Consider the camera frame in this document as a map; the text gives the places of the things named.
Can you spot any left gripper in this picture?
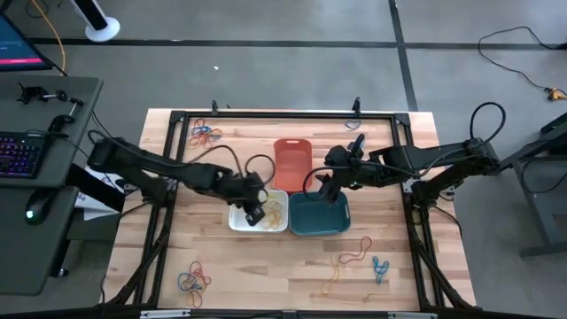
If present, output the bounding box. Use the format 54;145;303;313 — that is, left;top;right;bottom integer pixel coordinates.
219;171;269;228

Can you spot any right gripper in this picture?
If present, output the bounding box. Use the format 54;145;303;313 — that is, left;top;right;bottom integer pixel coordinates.
315;145;377;204

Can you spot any long red rubber band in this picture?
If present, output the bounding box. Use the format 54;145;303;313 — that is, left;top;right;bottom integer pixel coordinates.
338;236;373;266

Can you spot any pile of yellow rubber bands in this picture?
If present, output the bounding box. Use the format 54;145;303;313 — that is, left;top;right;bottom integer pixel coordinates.
264;198;285;222

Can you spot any white plastic basket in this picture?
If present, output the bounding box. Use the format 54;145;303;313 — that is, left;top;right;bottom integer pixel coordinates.
228;189;290;233

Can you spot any teal plastic basket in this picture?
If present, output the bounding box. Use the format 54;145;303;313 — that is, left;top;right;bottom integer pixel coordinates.
288;191;352;237

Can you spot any orange plastic basket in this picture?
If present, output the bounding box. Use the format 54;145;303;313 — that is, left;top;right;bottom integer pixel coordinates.
273;137;314;192

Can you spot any white paper sheet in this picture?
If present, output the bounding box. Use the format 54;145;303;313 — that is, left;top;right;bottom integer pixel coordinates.
73;170;128;222

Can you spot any black desk clamp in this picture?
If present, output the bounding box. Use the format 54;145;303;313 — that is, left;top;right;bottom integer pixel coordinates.
16;82;68;106
47;97;85;134

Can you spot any black computer mouse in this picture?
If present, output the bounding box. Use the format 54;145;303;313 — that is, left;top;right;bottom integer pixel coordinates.
24;189;58;227

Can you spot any dark grey desk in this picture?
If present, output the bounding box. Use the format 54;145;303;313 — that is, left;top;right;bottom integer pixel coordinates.
0;184;81;297

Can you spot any white round floor stand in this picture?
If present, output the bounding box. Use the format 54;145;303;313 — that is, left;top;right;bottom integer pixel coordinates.
70;0;121;43

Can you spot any backlit computer keyboard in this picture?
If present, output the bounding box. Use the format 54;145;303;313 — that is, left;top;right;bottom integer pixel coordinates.
0;131;49;179

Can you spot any lit computer monitor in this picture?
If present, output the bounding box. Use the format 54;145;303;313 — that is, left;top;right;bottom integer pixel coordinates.
0;11;55;73

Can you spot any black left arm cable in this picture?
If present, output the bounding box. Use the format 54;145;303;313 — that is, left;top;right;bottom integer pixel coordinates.
188;144;277;187

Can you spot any black metal table frame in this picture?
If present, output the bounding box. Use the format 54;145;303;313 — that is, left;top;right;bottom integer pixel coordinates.
104;108;478;314

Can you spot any silver bracket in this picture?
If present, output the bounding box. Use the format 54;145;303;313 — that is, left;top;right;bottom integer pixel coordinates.
139;308;192;319
386;311;439;319

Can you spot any black side table frame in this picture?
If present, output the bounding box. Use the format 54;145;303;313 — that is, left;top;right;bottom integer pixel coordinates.
498;113;567;259

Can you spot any black floor cable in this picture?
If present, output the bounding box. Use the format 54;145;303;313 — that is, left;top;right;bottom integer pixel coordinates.
477;25;567;92

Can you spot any yellow cable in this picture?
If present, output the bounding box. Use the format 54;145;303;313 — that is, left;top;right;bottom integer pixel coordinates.
29;0;67;77

